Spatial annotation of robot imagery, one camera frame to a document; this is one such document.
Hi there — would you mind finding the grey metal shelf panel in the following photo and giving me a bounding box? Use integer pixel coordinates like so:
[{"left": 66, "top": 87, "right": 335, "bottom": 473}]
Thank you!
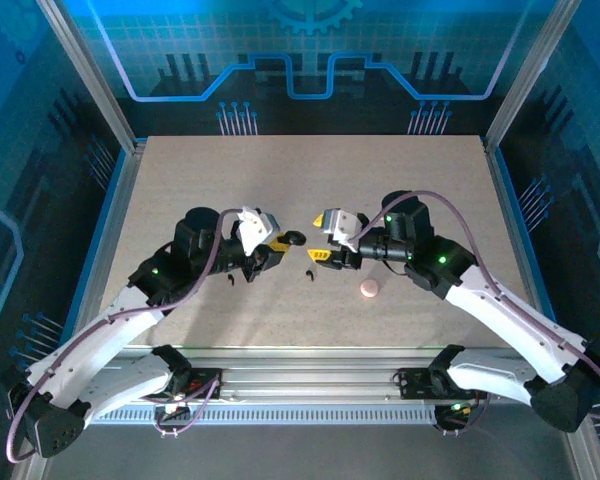
[{"left": 9, "top": 399, "right": 600, "bottom": 480}]

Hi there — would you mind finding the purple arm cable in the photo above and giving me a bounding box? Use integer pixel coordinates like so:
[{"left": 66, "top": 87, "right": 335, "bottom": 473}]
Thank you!
[
  {"left": 349, "top": 189, "right": 600, "bottom": 437},
  {"left": 4, "top": 208, "right": 246, "bottom": 464}
]

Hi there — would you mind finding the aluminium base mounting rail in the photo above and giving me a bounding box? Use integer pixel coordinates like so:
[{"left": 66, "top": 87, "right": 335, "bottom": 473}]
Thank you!
[{"left": 114, "top": 345, "right": 581, "bottom": 401}]

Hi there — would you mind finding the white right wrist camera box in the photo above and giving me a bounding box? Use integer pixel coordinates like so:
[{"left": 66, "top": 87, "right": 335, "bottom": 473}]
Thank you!
[{"left": 322, "top": 208, "right": 363, "bottom": 253}]

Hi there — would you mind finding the aluminium frame post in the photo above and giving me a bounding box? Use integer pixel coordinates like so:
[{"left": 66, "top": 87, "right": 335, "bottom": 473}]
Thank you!
[
  {"left": 34, "top": 0, "right": 141, "bottom": 154},
  {"left": 481, "top": 0, "right": 584, "bottom": 151}
]

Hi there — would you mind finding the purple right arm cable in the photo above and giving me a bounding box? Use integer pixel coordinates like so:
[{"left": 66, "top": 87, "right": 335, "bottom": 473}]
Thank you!
[{"left": 349, "top": 189, "right": 600, "bottom": 437}]

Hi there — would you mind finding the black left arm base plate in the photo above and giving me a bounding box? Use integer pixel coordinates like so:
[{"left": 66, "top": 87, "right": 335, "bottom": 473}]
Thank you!
[{"left": 169, "top": 367, "right": 225, "bottom": 401}]

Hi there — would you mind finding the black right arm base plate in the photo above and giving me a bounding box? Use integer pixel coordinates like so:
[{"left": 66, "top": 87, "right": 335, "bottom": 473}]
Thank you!
[{"left": 396, "top": 367, "right": 490, "bottom": 401}]

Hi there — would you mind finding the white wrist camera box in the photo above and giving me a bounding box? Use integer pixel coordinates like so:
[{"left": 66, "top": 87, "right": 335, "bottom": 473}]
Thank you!
[
  {"left": 235, "top": 206, "right": 282, "bottom": 257},
  {"left": 322, "top": 208, "right": 363, "bottom": 253}
]

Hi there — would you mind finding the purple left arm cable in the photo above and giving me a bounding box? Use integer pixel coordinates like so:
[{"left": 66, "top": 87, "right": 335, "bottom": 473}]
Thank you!
[{"left": 4, "top": 208, "right": 246, "bottom": 464}]

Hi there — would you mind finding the aluminium table side rail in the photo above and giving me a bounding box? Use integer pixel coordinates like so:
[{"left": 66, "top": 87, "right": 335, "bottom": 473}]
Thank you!
[{"left": 74, "top": 138, "right": 149, "bottom": 351}]

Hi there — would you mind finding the slotted grey cable duct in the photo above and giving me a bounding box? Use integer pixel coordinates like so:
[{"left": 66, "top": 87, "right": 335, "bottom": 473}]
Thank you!
[{"left": 89, "top": 405, "right": 437, "bottom": 426}]

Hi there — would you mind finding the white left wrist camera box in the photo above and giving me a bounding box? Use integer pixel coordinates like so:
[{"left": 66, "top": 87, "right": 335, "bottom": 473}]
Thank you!
[{"left": 235, "top": 206, "right": 282, "bottom": 257}]

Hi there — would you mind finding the small LED controller board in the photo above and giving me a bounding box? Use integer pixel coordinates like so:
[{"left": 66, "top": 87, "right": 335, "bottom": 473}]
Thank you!
[
  {"left": 154, "top": 394, "right": 191, "bottom": 419},
  {"left": 432, "top": 401, "right": 476, "bottom": 435}
]

